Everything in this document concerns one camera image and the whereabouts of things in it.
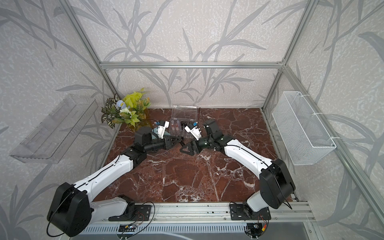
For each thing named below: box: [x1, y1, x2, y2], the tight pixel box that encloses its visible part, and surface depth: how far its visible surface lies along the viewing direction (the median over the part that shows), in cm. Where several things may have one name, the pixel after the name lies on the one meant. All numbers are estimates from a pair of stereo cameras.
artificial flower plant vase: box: [101, 87, 151, 129], surface depth 90 cm
